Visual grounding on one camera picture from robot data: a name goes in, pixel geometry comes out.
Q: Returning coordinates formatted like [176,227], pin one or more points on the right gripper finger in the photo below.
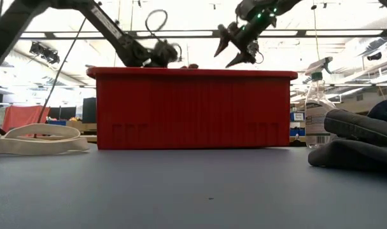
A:
[242,58]
[225,35]

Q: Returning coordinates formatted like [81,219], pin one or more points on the red plastic laundry bin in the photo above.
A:
[193,108]

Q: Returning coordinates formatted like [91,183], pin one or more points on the dark grey garment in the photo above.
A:
[349,156]

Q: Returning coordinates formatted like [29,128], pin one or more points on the navy blue garment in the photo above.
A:
[384,111]

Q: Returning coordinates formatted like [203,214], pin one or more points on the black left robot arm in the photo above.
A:
[107,25]

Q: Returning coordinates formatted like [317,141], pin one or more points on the blue storage crate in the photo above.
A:
[297,132]

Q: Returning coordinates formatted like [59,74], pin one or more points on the clear spray bottle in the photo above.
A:
[317,114]

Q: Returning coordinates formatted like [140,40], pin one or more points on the black background monitor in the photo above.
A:
[89,109]

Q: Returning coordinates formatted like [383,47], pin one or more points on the black ceiling track light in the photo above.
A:
[45,53]

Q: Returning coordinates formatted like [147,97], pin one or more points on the black ceiling dome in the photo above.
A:
[374,56]

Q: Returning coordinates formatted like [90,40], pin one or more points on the red hanging cloth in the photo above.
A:
[25,116]

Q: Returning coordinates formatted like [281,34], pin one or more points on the white canvas tote bag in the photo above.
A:
[37,144]

